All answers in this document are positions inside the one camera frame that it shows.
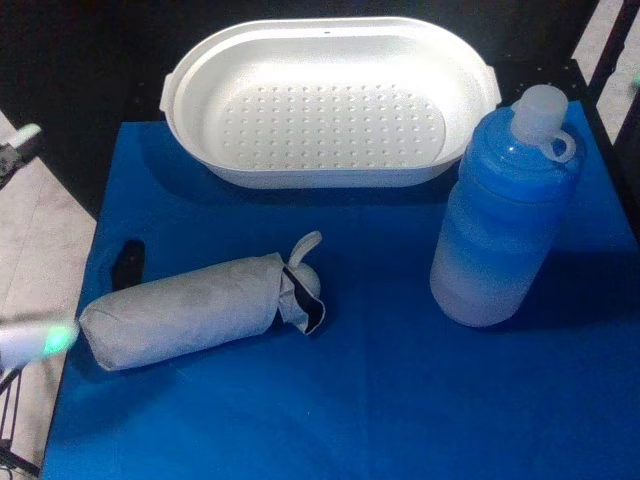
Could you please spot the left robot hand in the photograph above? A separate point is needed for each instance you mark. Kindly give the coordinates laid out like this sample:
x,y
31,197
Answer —
x,y
35,345

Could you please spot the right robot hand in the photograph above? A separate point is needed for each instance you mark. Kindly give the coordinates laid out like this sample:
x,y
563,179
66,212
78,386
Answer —
x,y
636,81

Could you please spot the grey umbrella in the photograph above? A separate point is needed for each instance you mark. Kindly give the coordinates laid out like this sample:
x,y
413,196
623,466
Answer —
x,y
175,310

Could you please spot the black thin metal stand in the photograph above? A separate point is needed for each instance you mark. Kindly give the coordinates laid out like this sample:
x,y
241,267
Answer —
x,y
15,457

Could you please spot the small black flat object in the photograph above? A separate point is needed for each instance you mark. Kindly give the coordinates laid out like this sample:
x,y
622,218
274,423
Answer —
x,y
127,265

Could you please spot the white perforated oval basin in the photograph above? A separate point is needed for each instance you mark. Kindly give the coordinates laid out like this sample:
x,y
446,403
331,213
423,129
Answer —
x,y
325,75

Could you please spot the blue table mat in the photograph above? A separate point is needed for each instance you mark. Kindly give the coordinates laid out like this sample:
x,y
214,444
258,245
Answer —
x,y
350,400

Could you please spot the black slanted frame bar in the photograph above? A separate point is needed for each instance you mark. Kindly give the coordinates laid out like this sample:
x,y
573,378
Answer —
x,y
610,52

